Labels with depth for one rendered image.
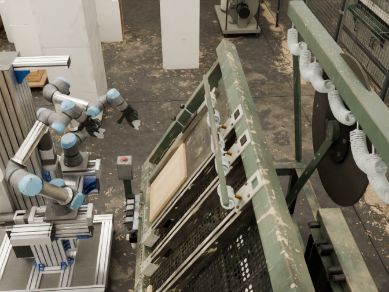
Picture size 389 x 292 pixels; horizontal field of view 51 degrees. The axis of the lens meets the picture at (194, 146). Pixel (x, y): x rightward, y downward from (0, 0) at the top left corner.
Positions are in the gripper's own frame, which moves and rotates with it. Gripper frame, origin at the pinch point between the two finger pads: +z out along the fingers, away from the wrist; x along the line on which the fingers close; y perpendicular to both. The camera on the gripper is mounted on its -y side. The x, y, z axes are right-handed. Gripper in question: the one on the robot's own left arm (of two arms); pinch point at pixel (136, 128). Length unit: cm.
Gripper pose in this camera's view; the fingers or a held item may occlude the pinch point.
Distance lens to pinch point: 307.5
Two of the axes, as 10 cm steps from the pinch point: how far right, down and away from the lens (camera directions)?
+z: 4.7, 6.8, 5.7
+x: -0.5, -6.2, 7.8
